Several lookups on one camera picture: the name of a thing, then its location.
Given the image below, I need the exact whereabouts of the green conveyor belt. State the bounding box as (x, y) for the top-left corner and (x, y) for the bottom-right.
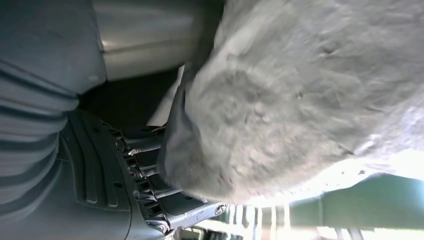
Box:
(288, 173), (424, 230)

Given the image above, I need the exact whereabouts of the metal conveyor frame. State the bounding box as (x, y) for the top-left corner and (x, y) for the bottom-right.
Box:
(175, 198), (424, 240)

